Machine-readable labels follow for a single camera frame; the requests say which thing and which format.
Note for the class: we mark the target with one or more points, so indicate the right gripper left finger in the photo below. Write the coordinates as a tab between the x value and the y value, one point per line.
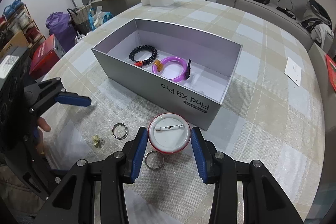
134	151

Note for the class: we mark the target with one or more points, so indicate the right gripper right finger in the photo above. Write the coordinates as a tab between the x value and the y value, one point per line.
203	153

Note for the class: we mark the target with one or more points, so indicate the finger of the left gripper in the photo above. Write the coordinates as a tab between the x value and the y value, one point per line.
73	99

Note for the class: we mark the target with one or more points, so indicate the round red white badge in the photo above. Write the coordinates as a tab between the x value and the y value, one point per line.
169	133

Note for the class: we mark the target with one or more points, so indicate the small yellow flower charm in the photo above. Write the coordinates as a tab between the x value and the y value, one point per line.
98	142

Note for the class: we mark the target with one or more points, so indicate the purple bangle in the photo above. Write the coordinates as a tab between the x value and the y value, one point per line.
172	67

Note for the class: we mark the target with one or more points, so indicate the person's hand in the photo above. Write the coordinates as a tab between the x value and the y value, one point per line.
43	126

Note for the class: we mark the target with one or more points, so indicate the red box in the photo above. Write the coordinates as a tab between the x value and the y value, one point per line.
45	57

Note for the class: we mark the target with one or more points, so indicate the purple bag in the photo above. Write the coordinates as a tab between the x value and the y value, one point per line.
59	25

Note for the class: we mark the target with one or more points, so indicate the plaid tablecloth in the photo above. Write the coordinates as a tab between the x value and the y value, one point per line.
248	84

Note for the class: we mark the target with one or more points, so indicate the blue plastic bag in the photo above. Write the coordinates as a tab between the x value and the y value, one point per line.
97	17

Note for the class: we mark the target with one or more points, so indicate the black hair clip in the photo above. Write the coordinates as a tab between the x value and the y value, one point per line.
187	72

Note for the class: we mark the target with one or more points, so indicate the grey open phone box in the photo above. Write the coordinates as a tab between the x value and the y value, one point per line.
128	53

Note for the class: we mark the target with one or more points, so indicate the white paper card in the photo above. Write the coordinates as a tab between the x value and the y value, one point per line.
293	71

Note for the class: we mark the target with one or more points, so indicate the red booklet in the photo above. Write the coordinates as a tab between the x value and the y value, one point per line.
331	68

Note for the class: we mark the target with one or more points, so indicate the grey sofa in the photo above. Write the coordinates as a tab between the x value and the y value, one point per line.
275	11

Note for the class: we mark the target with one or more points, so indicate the grey clothes pile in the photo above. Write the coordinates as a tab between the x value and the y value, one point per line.
317	22

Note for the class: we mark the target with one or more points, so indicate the black left camera box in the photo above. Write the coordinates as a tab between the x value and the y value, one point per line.
14	105

